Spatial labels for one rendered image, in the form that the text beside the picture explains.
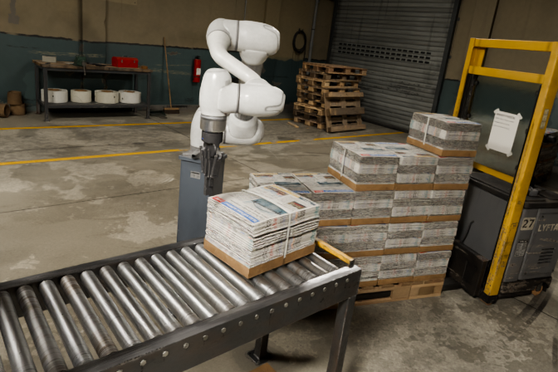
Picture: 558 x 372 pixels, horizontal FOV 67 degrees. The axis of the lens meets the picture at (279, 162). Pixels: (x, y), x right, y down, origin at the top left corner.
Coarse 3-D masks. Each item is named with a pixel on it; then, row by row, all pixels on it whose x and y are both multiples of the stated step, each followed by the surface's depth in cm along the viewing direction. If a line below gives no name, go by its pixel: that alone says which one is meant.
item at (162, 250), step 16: (192, 240) 183; (128, 256) 164; (144, 256) 166; (48, 272) 148; (64, 272) 149; (80, 272) 151; (96, 272) 155; (0, 288) 136; (16, 288) 138; (32, 288) 142; (16, 304) 140
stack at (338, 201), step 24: (312, 192) 254; (336, 192) 256; (360, 192) 263; (384, 192) 269; (408, 192) 276; (336, 216) 262; (360, 216) 268; (384, 216) 275; (408, 216) 281; (336, 240) 267; (360, 240) 273; (384, 240) 280; (408, 240) 287; (336, 264) 273; (360, 264) 280; (384, 264) 287; (408, 264) 294; (360, 288) 289; (384, 288) 293; (408, 288) 301
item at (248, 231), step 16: (208, 208) 170; (224, 208) 163; (240, 208) 162; (256, 208) 164; (208, 224) 173; (224, 224) 165; (240, 224) 157; (256, 224) 152; (272, 224) 158; (208, 240) 174; (224, 240) 166; (240, 240) 159; (256, 240) 155; (272, 240) 161; (240, 256) 160; (256, 256) 158; (272, 256) 165
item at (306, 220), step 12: (264, 192) 183; (276, 192) 184; (288, 192) 186; (288, 204) 173; (300, 204) 174; (312, 204) 176; (300, 216) 169; (312, 216) 175; (300, 228) 172; (312, 228) 178; (300, 240) 175; (312, 240) 181
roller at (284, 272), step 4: (276, 268) 170; (280, 268) 169; (284, 268) 169; (276, 272) 170; (280, 272) 168; (284, 272) 167; (288, 272) 166; (292, 272) 167; (280, 276) 168; (284, 276) 166; (288, 276) 165; (292, 276) 164; (296, 276) 164; (288, 280) 164; (292, 280) 163; (296, 280) 162; (300, 280) 162; (304, 280) 163; (292, 284) 162; (296, 284) 161
